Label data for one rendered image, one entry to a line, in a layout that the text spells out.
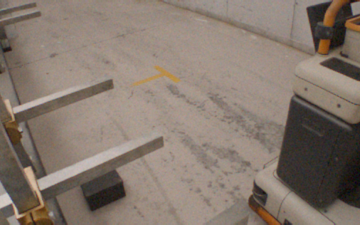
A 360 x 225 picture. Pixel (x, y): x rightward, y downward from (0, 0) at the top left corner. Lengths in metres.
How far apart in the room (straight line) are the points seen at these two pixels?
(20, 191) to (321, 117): 0.83
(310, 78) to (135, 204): 1.04
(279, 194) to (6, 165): 1.03
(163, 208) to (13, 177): 1.11
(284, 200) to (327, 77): 0.54
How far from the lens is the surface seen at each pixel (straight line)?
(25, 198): 0.52
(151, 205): 1.54
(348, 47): 1.06
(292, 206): 1.24
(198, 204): 1.53
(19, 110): 0.77
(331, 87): 0.93
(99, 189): 1.50
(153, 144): 0.61
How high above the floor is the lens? 1.20
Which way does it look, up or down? 35 degrees down
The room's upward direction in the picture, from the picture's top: 4 degrees counter-clockwise
